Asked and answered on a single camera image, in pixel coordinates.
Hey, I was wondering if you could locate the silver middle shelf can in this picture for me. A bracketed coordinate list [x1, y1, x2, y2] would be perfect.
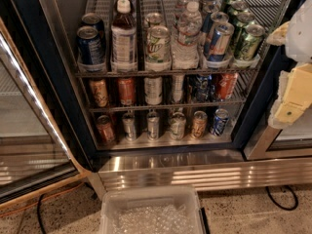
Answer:
[144, 77, 162, 105]

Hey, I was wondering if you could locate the black cable left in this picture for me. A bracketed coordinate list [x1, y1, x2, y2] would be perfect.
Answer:
[36, 193, 49, 234]

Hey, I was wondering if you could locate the white shelf can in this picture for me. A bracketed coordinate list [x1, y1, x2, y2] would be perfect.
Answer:
[170, 112, 186, 140]
[172, 75, 184, 102]

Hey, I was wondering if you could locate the stainless steel fridge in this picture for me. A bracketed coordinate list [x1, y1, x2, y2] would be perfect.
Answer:
[1, 0, 311, 194]

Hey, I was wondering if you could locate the rear silver soda can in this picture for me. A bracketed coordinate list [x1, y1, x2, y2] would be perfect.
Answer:
[143, 13, 163, 30]

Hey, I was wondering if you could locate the orange cable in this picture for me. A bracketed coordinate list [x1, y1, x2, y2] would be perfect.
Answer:
[0, 181, 86, 218]

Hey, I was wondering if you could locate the front diet 7up can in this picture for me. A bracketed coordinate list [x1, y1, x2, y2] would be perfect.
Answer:
[145, 25, 171, 71]

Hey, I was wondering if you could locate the clear water bottle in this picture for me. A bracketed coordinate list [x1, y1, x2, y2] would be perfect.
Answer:
[173, 1, 203, 70]
[174, 0, 191, 25]

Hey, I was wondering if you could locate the red bottom shelf can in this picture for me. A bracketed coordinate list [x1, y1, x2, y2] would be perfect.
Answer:
[97, 115, 116, 142]

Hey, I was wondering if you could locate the front green soda can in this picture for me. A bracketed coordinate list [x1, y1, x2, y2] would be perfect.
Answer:
[234, 24, 265, 61]

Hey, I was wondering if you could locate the silver bottom can left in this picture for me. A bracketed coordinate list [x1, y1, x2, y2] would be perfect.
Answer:
[122, 112, 137, 141]

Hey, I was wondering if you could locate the blue shelf can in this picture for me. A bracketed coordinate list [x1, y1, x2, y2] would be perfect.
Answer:
[190, 74, 212, 102]
[211, 108, 229, 137]

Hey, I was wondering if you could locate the blue soda can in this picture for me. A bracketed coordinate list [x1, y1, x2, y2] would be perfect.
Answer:
[81, 13, 106, 46]
[77, 26, 104, 72]

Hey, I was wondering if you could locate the black cable right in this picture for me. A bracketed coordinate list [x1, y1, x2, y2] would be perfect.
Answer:
[264, 184, 299, 212]

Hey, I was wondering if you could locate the tan middle shelf can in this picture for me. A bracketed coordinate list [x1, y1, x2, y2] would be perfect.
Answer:
[89, 79, 108, 107]

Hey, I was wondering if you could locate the red blue pepsi can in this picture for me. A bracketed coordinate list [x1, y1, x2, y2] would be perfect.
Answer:
[201, 12, 229, 45]
[207, 22, 234, 62]

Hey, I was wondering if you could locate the blue bottom shelf can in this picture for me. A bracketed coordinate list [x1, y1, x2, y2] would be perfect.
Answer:
[211, 108, 229, 137]

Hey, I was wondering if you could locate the front red blue pepsi can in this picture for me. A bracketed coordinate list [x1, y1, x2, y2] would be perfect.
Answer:
[207, 22, 234, 62]

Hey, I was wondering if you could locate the silver bottom can centre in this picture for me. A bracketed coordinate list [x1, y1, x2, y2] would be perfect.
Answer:
[147, 111, 160, 140]

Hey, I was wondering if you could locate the black cable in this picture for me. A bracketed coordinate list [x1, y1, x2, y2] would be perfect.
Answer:
[36, 193, 49, 234]
[264, 184, 299, 212]

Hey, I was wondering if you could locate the clear plastic bin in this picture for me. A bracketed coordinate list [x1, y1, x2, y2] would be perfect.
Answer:
[98, 186, 207, 234]

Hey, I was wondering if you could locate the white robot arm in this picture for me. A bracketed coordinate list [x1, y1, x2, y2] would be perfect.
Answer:
[266, 0, 312, 130]

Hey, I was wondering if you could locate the blue middle shelf can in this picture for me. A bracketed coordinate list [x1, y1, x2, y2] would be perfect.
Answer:
[190, 74, 212, 102]

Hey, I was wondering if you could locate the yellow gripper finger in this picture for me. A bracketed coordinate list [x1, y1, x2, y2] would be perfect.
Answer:
[266, 21, 290, 46]
[268, 63, 312, 130]

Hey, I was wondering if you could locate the rear blue soda can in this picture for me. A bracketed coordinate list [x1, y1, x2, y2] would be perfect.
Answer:
[81, 13, 106, 46]

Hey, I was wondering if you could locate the white bottom shelf can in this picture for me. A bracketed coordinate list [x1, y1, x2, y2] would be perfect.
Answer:
[170, 112, 186, 140]

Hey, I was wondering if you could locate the front dark tea bottle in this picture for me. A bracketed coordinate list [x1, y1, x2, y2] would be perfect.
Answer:
[111, 0, 137, 72]

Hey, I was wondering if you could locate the gold bottom shelf can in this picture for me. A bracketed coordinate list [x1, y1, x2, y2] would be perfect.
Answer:
[191, 111, 208, 138]

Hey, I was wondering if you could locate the open glass fridge door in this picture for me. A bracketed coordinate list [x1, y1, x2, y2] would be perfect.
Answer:
[0, 19, 91, 209]

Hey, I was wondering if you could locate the white middle shelf can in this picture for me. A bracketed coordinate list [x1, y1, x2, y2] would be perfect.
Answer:
[172, 75, 184, 102]

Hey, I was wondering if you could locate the red orange middle shelf can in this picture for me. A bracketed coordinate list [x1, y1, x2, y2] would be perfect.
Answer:
[215, 73, 238, 100]

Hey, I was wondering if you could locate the front blue soda can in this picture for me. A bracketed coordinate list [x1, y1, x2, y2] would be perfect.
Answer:
[77, 26, 104, 72]

